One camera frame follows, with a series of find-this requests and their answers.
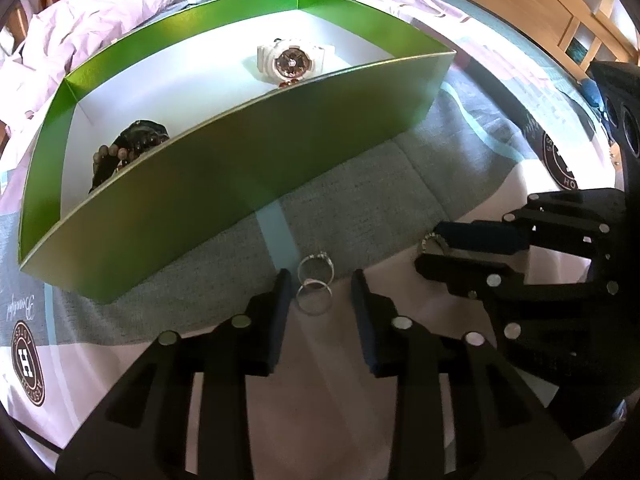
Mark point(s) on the white wrist watch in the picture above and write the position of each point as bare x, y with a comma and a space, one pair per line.
290, 60

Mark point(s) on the pink quilt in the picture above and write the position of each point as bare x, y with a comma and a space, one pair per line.
100, 10

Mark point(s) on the printed bedsheet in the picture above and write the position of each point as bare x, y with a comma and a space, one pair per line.
350, 185

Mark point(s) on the green cardboard box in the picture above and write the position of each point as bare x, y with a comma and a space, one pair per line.
225, 170

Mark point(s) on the wooden bed frame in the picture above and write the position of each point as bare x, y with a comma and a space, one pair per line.
525, 0

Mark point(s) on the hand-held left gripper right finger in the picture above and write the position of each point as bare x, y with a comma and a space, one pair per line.
361, 320

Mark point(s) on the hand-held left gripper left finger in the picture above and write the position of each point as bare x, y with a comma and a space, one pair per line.
281, 317

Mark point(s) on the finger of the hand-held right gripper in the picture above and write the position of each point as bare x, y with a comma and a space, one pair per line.
480, 237
465, 275

